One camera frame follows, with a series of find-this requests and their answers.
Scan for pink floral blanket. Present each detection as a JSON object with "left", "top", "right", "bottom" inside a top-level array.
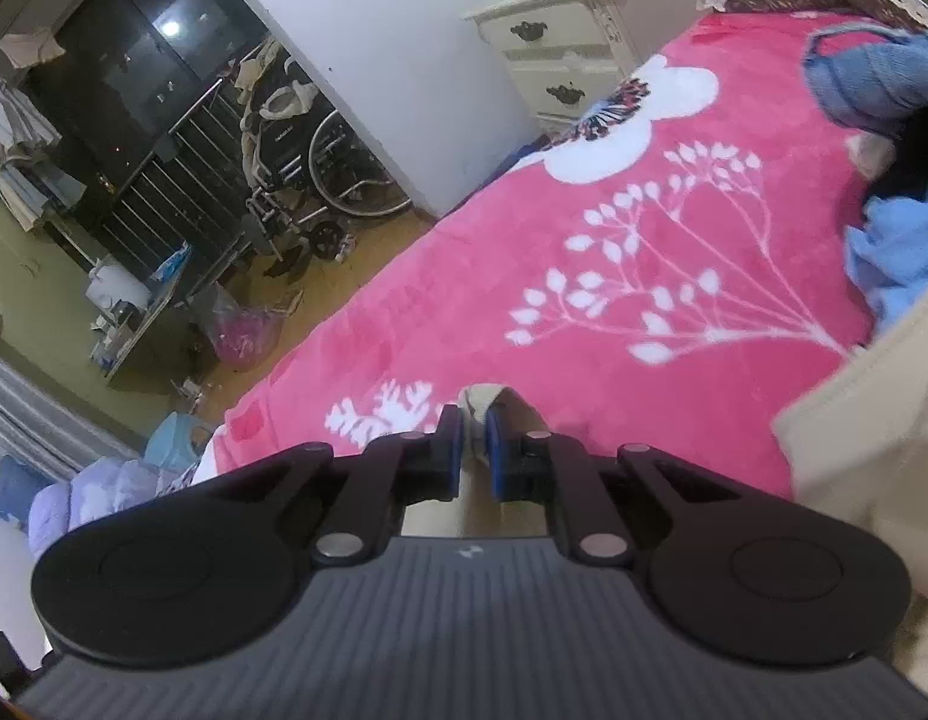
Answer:
[{"left": 200, "top": 11, "right": 928, "bottom": 502}]

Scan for blue packet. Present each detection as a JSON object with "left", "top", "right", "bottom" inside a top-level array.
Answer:
[{"left": 152, "top": 243, "right": 192, "bottom": 287}]

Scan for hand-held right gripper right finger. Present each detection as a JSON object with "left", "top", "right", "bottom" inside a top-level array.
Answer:
[{"left": 486, "top": 406, "right": 738, "bottom": 567}]

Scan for cluttered table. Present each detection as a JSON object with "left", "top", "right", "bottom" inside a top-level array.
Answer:
[{"left": 87, "top": 244, "right": 193, "bottom": 385}]

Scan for blue water jug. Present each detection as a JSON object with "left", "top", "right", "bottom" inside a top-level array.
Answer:
[{"left": 0, "top": 454, "right": 54, "bottom": 524}]

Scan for hanging white shirt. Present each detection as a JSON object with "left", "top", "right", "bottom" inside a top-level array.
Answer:
[{"left": 0, "top": 71, "right": 66, "bottom": 235}]

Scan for black garment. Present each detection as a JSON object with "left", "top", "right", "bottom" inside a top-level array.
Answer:
[{"left": 870, "top": 100, "right": 928, "bottom": 205}]

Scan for hanging beige cloth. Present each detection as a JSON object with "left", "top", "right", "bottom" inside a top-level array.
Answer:
[{"left": 0, "top": 28, "right": 66, "bottom": 66}]

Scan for cream nightstand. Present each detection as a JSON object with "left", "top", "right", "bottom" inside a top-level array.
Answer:
[{"left": 462, "top": 0, "right": 709, "bottom": 137}]

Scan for pink plastic bag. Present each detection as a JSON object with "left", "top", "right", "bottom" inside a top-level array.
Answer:
[{"left": 189, "top": 283, "right": 286, "bottom": 370}]

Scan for grey striped curtain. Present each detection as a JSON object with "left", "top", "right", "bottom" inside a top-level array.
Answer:
[{"left": 0, "top": 349, "right": 144, "bottom": 467}]

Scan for beige clothes on wheelchair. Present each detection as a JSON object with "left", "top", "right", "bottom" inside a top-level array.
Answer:
[{"left": 235, "top": 37, "right": 322, "bottom": 166}]

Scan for metal balcony railing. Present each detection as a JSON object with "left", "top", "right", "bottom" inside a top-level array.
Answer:
[{"left": 44, "top": 79, "right": 286, "bottom": 295}]

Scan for white jug on balcony shelf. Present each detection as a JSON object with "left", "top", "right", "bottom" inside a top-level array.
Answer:
[{"left": 87, "top": 255, "right": 151, "bottom": 317}]

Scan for light blue garment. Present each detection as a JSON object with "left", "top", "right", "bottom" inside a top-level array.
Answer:
[{"left": 842, "top": 195, "right": 928, "bottom": 332}]

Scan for wheelchair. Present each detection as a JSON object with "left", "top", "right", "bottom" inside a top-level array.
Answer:
[{"left": 237, "top": 37, "right": 414, "bottom": 277}]

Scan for dark blue garment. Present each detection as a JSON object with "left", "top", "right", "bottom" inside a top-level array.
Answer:
[{"left": 801, "top": 21, "right": 928, "bottom": 130}]

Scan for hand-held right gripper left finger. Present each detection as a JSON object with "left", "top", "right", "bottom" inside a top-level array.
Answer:
[{"left": 231, "top": 405, "right": 465, "bottom": 567}]

